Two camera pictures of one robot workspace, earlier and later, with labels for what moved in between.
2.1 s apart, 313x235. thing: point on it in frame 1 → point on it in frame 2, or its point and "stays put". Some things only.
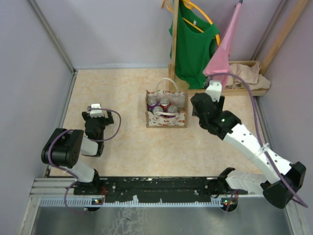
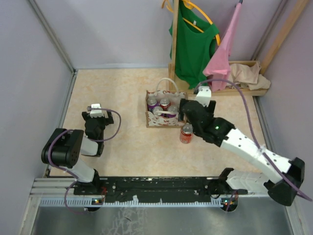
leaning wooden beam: [296, 16] stays put
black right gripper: [219, 104] → [210, 108]
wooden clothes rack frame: [172, 87] stays put
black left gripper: [107, 120] stays put
